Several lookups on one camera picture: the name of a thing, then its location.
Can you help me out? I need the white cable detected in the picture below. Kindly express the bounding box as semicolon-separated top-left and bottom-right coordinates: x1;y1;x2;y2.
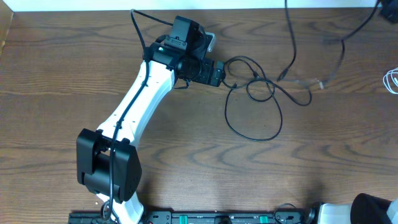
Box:
382;67;398;95

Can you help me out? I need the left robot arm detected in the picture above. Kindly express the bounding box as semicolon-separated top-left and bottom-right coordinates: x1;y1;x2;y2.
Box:
76;16;224;223

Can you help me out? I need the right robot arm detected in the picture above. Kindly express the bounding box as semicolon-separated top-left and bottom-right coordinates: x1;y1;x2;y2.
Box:
304;0;397;224

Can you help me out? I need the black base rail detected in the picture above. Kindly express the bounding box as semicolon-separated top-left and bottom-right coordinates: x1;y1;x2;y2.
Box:
68;210;307;224

